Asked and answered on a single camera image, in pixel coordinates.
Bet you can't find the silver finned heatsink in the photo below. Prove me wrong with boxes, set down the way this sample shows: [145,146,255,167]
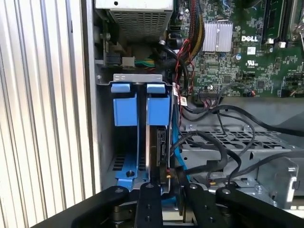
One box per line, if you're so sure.
[202,20,234,52]

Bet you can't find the blue flat data wire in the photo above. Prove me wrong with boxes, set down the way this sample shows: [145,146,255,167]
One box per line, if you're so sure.
[172,95,190,172]

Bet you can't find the black disk power wire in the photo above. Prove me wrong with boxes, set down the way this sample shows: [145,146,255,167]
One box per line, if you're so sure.
[167,160,225,188]

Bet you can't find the grey disk bay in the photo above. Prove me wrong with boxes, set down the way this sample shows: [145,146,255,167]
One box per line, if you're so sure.
[96,73,175,191]

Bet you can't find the green motherboard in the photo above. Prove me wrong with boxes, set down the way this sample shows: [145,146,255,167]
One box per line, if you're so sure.
[171,0,304,98]

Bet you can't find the hard disk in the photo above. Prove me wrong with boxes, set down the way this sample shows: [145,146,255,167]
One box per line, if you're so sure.
[146,83,173,195]

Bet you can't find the black yellow wire bundle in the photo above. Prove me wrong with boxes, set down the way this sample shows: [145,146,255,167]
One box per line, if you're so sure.
[175,0,205,95]

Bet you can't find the empty blue disk carrier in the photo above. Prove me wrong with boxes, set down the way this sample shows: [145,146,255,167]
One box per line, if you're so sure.
[110,83,149,191]

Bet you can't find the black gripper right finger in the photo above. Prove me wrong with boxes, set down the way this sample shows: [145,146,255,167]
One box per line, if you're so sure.
[177,167,304,228]

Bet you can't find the black PC case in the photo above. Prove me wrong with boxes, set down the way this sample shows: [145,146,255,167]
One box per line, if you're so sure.
[80,0,304,228]

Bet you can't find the white plug coloured wires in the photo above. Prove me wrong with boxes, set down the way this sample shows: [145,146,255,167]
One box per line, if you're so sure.
[122,56,155,71]

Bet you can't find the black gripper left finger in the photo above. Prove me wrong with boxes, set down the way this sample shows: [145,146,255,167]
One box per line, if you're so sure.
[30,163,171,228]

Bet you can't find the silver power supply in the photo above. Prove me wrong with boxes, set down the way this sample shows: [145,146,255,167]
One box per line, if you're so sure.
[95,0,174,44]

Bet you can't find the grey perforated drive cage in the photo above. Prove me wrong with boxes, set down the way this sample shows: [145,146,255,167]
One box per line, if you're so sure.
[179,125,304,211]

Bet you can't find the thick black cable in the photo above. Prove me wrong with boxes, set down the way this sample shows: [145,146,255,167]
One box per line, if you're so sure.
[185,104,304,137]

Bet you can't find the black RAM slot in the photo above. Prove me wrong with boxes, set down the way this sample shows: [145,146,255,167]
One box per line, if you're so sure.
[261,0,287,46]

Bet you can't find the CPU socket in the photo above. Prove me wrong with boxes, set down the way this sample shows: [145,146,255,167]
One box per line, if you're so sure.
[288,0,304,42]

